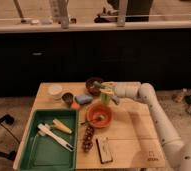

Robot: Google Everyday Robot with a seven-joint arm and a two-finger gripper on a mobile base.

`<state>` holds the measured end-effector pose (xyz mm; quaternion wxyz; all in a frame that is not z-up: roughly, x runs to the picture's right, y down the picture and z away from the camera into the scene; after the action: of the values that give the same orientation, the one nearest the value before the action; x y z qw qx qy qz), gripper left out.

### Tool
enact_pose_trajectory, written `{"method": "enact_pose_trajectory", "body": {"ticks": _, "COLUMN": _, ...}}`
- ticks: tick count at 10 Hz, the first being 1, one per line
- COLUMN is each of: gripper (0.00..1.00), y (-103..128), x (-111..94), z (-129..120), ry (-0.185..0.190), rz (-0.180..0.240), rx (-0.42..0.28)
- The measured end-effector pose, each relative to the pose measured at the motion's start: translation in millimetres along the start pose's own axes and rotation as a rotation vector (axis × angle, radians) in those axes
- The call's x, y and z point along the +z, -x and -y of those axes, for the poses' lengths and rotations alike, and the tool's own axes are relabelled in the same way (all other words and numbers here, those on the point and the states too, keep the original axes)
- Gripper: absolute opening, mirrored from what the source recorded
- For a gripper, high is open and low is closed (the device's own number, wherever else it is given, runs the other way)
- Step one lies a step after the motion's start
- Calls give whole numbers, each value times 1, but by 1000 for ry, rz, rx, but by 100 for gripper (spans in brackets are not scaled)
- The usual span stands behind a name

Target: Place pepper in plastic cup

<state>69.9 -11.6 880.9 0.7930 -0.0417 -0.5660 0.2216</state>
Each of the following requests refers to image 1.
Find small dark metal cup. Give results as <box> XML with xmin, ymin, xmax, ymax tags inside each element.
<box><xmin>62</xmin><ymin>92</ymin><xmax>73</xmax><ymax>105</ymax></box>

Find white plastic cup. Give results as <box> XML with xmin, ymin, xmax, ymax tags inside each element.
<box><xmin>48</xmin><ymin>85</ymin><xmax>63</xmax><ymax>100</ymax></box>

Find white spatula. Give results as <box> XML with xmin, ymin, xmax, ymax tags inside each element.
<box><xmin>37</xmin><ymin>124</ymin><xmax>74</xmax><ymax>152</ymax></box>

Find green plastic tray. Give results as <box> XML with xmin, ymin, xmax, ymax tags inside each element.
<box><xmin>18</xmin><ymin>109</ymin><xmax>79</xmax><ymax>171</ymax></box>

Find dark rectangular box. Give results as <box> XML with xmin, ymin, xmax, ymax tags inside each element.
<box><xmin>96</xmin><ymin>138</ymin><xmax>113</xmax><ymax>164</ymax></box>

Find green pepper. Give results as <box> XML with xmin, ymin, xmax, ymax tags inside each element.
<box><xmin>100</xmin><ymin>93</ymin><xmax>110</xmax><ymax>105</ymax></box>

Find orange carrot piece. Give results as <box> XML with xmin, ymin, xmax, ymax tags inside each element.
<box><xmin>71</xmin><ymin>102</ymin><xmax>80</xmax><ymax>110</ymax></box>

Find black chair base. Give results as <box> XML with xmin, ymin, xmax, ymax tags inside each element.
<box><xmin>0</xmin><ymin>114</ymin><xmax>18</xmax><ymax>161</ymax></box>

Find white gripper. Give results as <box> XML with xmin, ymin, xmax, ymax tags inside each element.
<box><xmin>100</xmin><ymin>82</ymin><xmax>141</xmax><ymax>103</ymax></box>

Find orange plastic bowl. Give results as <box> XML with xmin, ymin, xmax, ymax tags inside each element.
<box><xmin>86</xmin><ymin>103</ymin><xmax>112</xmax><ymax>128</ymax></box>

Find dark brown bowl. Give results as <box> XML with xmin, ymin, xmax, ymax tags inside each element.
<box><xmin>85</xmin><ymin>77</ymin><xmax>103</xmax><ymax>96</ymax></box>

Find spoon in orange bowl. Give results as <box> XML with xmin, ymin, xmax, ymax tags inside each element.
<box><xmin>80</xmin><ymin>115</ymin><xmax>105</xmax><ymax>125</ymax></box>

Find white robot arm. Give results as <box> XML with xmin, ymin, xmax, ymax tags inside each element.
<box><xmin>100</xmin><ymin>82</ymin><xmax>191</xmax><ymax>171</ymax></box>

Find bunch of dark grapes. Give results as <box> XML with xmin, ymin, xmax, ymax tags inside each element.
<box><xmin>82</xmin><ymin>126</ymin><xmax>95</xmax><ymax>153</ymax></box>

